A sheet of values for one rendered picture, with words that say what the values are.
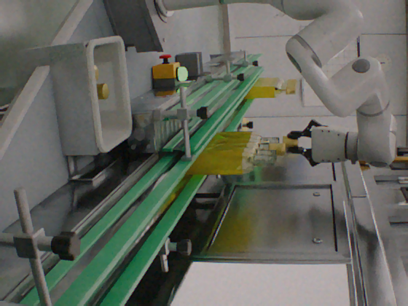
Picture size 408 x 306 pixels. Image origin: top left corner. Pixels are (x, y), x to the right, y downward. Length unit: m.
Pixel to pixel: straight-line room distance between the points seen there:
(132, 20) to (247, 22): 5.88
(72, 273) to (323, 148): 0.83
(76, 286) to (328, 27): 0.66
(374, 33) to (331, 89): 6.12
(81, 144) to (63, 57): 0.17
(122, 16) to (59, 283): 0.75
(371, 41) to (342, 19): 6.10
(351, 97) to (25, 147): 0.62
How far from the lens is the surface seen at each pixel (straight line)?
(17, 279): 0.64
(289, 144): 1.33
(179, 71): 1.49
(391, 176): 1.56
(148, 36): 1.23
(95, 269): 0.66
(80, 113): 0.93
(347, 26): 0.96
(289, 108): 7.13
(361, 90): 0.97
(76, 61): 0.92
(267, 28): 7.02
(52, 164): 0.94
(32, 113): 0.88
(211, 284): 0.91
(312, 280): 0.91
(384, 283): 0.92
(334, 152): 1.30
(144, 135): 1.09
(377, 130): 1.10
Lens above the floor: 1.24
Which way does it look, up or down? 13 degrees down
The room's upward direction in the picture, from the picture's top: 89 degrees clockwise
